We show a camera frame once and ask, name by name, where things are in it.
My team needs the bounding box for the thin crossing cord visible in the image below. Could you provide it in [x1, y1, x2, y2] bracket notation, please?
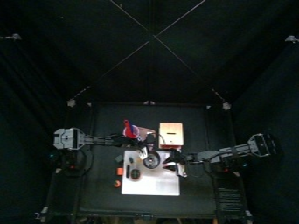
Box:
[69, 0, 208, 102]
[107, 0, 228, 103]

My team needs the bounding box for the metal bowl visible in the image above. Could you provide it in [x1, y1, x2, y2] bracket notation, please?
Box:
[141, 150, 163, 170]

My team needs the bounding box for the white cutting board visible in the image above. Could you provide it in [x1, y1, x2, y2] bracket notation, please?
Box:
[120, 150, 182, 197]

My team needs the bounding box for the red and blue toy funnel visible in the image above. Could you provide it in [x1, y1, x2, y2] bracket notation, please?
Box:
[121, 118, 140, 139]

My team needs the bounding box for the printed label sheet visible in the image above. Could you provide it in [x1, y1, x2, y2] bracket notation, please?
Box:
[216, 187, 246, 217]

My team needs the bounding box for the brown pink toy piece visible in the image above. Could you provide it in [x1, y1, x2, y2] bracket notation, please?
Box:
[136, 126, 156, 138]

